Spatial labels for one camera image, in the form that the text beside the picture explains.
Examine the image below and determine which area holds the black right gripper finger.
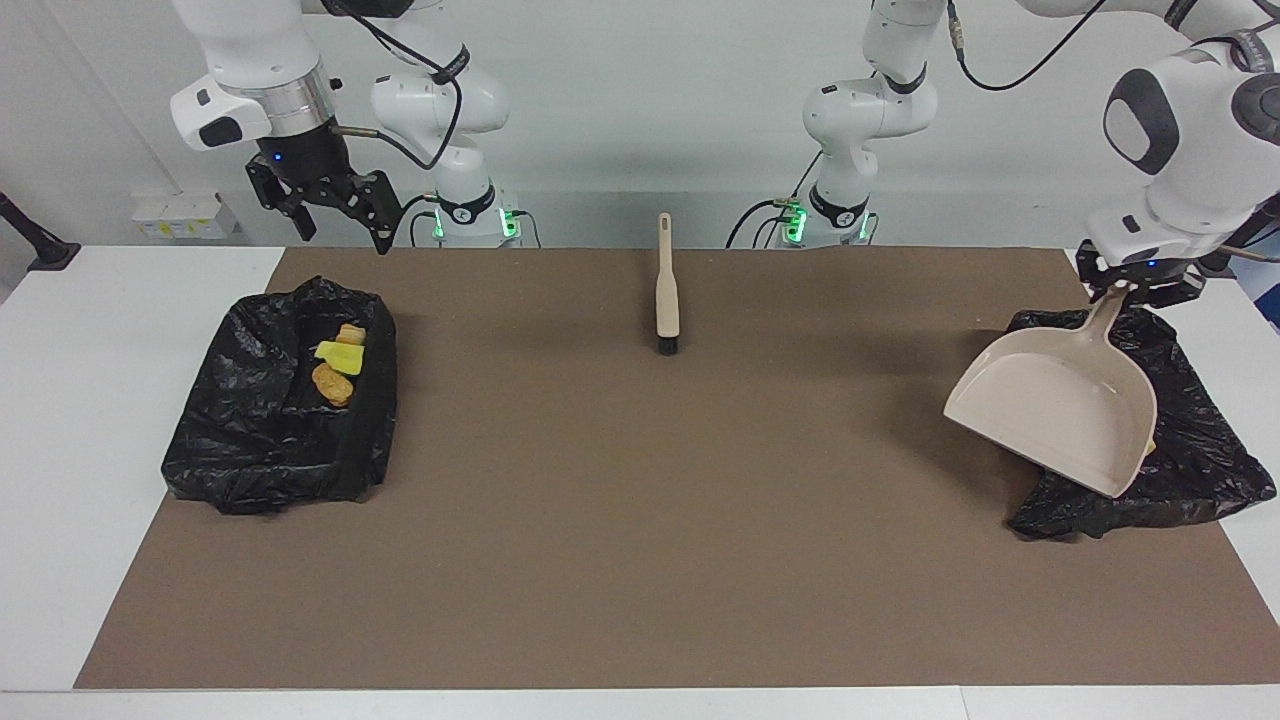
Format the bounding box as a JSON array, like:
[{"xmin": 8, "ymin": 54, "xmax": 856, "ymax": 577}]
[
  {"xmin": 335, "ymin": 170, "xmax": 404, "ymax": 257},
  {"xmin": 245, "ymin": 158, "xmax": 319, "ymax": 244}
]

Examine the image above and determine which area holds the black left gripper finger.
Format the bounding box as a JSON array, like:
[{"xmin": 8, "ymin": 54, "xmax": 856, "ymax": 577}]
[
  {"xmin": 1074, "ymin": 250, "xmax": 1127, "ymax": 303},
  {"xmin": 1134, "ymin": 264, "xmax": 1207, "ymax": 307}
]

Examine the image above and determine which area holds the beige plastic dustpan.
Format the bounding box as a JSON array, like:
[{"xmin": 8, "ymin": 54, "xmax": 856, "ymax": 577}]
[{"xmin": 943, "ymin": 283, "xmax": 1159, "ymax": 499}]

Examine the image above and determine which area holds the golden brown bread roll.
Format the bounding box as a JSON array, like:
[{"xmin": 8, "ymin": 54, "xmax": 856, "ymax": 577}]
[{"xmin": 311, "ymin": 362, "xmax": 355, "ymax": 407}]

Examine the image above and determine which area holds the beige hand brush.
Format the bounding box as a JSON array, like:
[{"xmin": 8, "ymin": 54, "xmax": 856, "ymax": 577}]
[{"xmin": 655, "ymin": 212, "xmax": 682, "ymax": 356}]

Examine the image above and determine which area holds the black bag lined bin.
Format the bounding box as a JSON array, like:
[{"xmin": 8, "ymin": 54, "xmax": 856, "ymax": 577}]
[
  {"xmin": 161, "ymin": 276, "xmax": 399, "ymax": 516},
  {"xmin": 995, "ymin": 306, "xmax": 1278, "ymax": 541}
]

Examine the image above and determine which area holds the white box on table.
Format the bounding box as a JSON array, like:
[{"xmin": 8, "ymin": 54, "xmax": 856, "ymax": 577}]
[{"xmin": 130, "ymin": 193, "xmax": 239, "ymax": 241}]

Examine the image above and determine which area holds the brown paper table mat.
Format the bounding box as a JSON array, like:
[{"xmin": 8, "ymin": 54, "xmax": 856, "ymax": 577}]
[{"xmin": 75, "ymin": 247, "xmax": 1280, "ymax": 691}]

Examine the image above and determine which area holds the black right base cable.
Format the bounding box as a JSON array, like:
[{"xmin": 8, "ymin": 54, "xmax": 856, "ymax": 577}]
[{"xmin": 395, "ymin": 193, "xmax": 441, "ymax": 248}]

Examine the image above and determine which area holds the black base cable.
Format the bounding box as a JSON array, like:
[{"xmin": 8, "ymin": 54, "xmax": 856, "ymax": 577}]
[
  {"xmin": 395, "ymin": 193, "xmax": 441, "ymax": 248},
  {"xmin": 725, "ymin": 198, "xmax": 801, "ymax": 249}
]

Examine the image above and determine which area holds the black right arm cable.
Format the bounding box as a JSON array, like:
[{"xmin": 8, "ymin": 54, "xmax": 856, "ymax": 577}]
[{"xmin": 330, "ymin": 0, "xmax": 466, "ymax": 171}]

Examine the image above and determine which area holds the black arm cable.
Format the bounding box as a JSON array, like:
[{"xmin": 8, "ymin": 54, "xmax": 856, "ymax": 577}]
[
  {"xmin": 945, "ymin": 0, "xmax": 1280, "ymax": 266},
  {"xmin": 330, "ymin": 0, "xmax": 466, "ymax": 171}
]

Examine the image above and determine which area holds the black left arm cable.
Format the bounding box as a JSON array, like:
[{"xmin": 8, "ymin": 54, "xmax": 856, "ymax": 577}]
[{"xmin": 945, "ymin": 0, "xmax": 1280, "ymax": 266}]

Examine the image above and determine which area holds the black left base cable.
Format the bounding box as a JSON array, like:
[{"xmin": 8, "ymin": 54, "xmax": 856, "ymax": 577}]
[{"xmin": 725, "ymin": 198, "xmax": 801, "ymax": 249}]

